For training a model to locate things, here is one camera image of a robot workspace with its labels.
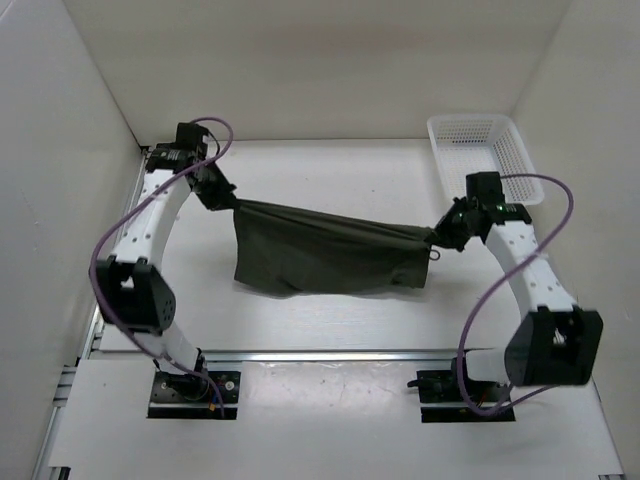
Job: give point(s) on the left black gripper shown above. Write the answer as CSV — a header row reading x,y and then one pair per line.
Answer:
x,y
222,198

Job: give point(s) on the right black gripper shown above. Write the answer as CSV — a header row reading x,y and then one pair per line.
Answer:
x,y
442,233

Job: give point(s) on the olive green shorts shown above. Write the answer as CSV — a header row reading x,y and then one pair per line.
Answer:
x,y
283,250

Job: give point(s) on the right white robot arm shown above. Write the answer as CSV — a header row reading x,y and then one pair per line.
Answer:
x,y
556,342

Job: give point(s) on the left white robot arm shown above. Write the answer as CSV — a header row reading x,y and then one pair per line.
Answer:
x,y
126,265

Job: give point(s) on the white plastic basket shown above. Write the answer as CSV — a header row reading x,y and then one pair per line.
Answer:
x,y
464,144

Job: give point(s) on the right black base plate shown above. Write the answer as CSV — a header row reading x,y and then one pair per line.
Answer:
x,y
441,401

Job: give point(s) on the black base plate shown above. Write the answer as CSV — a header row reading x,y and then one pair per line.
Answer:
x,y
441,401
184,397

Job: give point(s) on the aluminium front rail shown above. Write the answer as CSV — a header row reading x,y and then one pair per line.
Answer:
x,y
281,356

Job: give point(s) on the aluminium left rail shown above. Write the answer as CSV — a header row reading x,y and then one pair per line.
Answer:
x,y
96,324

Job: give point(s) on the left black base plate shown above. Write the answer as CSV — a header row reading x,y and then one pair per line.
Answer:
x,y
184,397

